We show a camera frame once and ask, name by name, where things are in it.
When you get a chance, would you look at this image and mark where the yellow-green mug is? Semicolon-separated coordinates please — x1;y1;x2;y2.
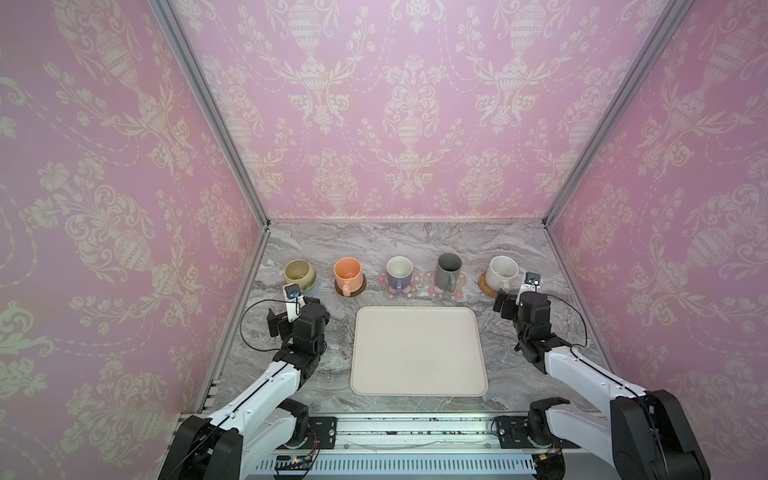
283;259;317;290

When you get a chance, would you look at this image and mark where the rattan woven round coaster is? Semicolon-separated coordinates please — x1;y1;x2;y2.
477;272;498;298

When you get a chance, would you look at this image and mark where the pink flower coaster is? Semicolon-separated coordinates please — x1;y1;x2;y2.
423;270;467;301
378;269;423;300

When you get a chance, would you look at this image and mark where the aluminium corner post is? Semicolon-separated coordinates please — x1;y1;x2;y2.
149;0;270;231
542;0;693;231

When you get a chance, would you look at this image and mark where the left aluminium corner post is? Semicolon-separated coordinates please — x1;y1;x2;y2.
149;0;270;231

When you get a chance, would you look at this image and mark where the right aluminium corner post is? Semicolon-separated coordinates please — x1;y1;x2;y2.
542;0;693;231

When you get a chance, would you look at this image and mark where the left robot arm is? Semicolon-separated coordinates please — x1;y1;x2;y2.
159;283;330;479

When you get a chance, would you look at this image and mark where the orange pink mug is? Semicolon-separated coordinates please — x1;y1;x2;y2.
333;257;364;295

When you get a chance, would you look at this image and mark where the lavender white mug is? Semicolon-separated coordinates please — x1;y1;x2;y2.
386;256;414;293

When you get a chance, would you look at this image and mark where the grey mug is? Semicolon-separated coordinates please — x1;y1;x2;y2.
434;252;463;293

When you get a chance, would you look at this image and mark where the blue woven round coaster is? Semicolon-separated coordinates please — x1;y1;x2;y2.
302;281;319;298

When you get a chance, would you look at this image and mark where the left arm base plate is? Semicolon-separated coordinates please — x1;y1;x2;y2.
278;416;338;450

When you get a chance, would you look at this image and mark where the brown wooden round coaster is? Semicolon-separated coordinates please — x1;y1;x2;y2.
333;275;367;298

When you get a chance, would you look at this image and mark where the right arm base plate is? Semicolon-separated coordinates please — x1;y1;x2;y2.
490;415;579;451

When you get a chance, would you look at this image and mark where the beige serving tray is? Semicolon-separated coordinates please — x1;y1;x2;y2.
350;306;488;397

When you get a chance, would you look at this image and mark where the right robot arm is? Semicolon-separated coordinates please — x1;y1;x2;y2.
492;273;711;479

